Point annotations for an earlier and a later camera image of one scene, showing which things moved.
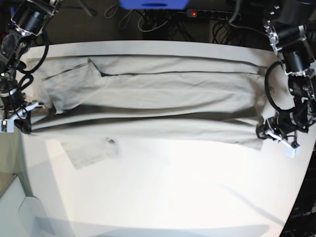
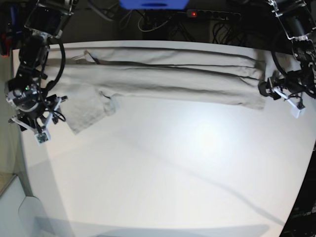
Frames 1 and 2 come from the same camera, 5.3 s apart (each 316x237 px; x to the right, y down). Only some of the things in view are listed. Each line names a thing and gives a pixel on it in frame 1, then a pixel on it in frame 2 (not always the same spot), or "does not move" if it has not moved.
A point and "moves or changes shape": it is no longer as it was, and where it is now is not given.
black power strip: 210,14 does not move
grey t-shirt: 94,105 moves or changes shape
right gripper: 273,129 to 287,85
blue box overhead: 153,5 does not move
